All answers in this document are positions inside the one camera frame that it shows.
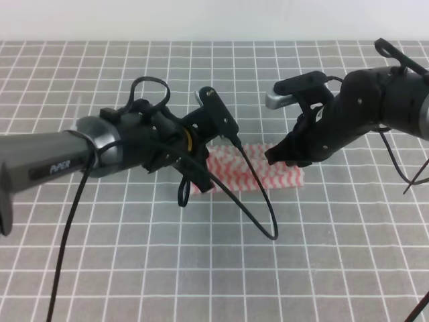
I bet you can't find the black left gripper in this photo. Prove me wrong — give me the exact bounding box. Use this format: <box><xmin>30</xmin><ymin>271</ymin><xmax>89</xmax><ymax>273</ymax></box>
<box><xmin>141</xmin><ymin>107</ymin><xmax>215</xmax><ymax>193</ymax></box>

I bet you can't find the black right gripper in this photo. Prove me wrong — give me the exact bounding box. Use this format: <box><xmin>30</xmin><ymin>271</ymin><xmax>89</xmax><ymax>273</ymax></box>
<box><xmin>265</xmin><ymin>97</ymin><xmax>369</xmax><ymax>166</ymax></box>

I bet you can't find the pink white wavy towel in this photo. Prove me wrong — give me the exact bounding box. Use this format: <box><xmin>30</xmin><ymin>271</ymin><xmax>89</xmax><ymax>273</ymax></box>
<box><xmin>207</xmin><ymin>144</ymin><xmax>304</xmax><ymax>192</ymax></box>

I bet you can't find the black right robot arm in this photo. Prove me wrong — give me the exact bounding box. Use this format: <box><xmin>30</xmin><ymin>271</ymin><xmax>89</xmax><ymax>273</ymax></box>
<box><xmin>265</xmin><ymin>38</ymin><xmax>428</xmax><ymax>167</ymax></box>

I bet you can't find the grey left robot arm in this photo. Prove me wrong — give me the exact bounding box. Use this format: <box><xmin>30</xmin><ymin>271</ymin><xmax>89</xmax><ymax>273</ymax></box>
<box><xmin>1</xmin><ymin>99</ymin><xmax>216</xmax><ymax>236</ymax></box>

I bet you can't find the grey grid tablecloth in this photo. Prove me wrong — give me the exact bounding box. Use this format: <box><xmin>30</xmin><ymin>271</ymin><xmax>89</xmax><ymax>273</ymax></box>
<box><xmin>1</xmin><ymin>41</ymin><xmax>428</xmax><ymax>321</ymax></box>

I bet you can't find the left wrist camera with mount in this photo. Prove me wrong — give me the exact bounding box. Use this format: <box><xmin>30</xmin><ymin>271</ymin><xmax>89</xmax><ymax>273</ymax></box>
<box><xmin>182</xmin><ymin>87</ymin><xmax>239</xmax><ymax>145</ymax></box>

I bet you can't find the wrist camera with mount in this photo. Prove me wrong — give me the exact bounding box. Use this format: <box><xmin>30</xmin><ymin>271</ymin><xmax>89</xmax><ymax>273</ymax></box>
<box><xmin>182</xmin><ymin>87</ymin><xmax>239</xmax><ymax>145</ymax></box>
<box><xmin>265</xmin><ymin>71</ymin><xmax>334</xmax><ymax>112</ymax></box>

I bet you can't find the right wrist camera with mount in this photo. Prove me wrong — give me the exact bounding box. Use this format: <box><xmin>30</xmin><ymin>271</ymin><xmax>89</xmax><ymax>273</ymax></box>
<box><xmin>265</xmin><ymin>71</ymin><xmax>334</xmax><ymax>112</ymax></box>

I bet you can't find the black left camera cable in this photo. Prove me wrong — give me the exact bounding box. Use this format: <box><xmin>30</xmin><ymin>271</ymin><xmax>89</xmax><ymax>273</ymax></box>
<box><xmin>46</xmin><ymin>76</ymin><xmax>280</xmax><ymax>322</ymax></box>

